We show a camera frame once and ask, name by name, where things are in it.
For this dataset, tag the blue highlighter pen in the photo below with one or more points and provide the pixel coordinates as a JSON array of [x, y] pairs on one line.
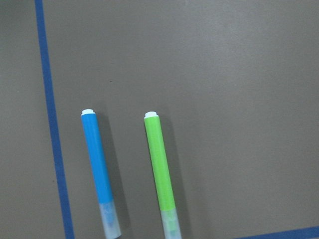
[[100, 173]]

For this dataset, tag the green highlighter pen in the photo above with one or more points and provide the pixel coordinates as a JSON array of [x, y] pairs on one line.
[[160, 168]]

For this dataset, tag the blue tape strip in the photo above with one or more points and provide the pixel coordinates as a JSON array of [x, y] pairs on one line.
[[53, 122], [304, 233]]

